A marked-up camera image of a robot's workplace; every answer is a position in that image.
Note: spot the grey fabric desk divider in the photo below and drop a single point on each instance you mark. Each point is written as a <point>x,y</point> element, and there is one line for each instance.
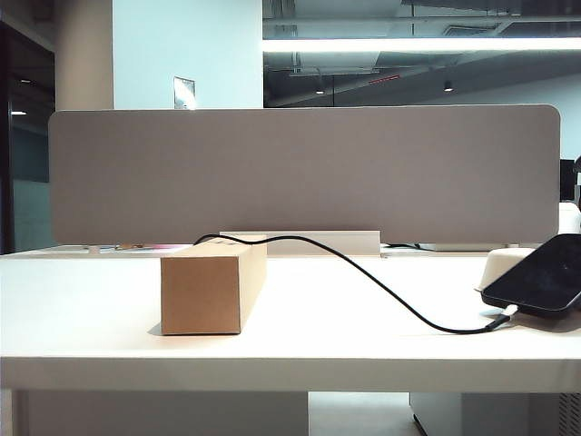
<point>299,177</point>

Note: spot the brown cardboard mouse pad box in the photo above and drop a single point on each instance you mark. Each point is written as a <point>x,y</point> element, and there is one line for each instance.
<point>199,295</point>

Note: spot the framed wall notice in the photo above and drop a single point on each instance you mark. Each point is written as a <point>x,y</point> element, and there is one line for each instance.
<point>184,92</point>

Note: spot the white desk underside panel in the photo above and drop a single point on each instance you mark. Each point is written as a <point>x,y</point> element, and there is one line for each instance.
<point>159,415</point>

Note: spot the black smartphone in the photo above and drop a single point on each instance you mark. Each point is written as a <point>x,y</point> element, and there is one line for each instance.
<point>540,281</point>

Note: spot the black background monitor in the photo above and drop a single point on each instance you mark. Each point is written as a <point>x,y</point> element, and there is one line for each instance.
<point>567,179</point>

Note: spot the white background appliance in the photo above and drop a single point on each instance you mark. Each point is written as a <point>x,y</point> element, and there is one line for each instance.
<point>571,220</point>

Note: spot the beige paper pulp tray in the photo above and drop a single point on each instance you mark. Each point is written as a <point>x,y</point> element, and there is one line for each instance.
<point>499,265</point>

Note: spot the red ceiling sign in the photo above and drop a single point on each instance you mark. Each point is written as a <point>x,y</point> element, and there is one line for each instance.
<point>384,80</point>

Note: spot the long ceiling light strip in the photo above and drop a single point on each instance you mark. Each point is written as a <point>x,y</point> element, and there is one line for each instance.
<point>408,44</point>

